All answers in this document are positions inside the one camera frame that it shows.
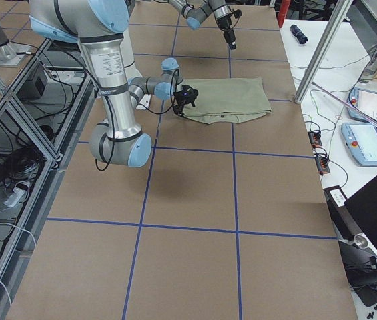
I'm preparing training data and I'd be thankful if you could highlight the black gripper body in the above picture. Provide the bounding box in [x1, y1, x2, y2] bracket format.
[217, 15, 235, 39]
[174, 86, 192, 115]

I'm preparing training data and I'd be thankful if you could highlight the olive green long-sleeve shirt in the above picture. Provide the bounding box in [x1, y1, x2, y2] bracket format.
[182, 77, 272, 125]

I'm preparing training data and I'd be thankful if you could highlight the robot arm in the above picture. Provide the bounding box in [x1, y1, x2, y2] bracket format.
[168, 0, 242, 50]
[29, 1, 198, 167]

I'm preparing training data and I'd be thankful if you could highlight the folded dark blue umbrella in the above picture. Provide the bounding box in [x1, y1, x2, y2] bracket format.
[290, 24, 308, 45]

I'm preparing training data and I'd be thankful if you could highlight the far teach pendant tablet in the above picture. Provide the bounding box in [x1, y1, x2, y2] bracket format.
[347, 87, 377, 121]

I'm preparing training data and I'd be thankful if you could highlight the teach pendant tablet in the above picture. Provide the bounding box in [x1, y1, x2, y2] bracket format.
[341, 123, 377, 167]
[347, 87, 377, 121]

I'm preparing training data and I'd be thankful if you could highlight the near teach pendant tablet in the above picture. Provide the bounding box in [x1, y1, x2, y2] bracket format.
[341, 123, 377, 167]

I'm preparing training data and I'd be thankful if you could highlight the black laptop on stand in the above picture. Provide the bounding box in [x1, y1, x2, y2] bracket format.
[324, 176, 377, 307]

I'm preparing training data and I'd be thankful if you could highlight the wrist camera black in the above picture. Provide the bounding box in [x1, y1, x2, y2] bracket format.
[178, 85, 198, 107]
[230, 9, 242, 19]

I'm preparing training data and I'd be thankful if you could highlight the aluminium frame post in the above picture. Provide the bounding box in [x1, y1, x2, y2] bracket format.
[294, 0, 352, 104]

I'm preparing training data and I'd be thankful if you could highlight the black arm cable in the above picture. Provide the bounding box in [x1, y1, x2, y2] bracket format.
[94, 66, 185, 173]

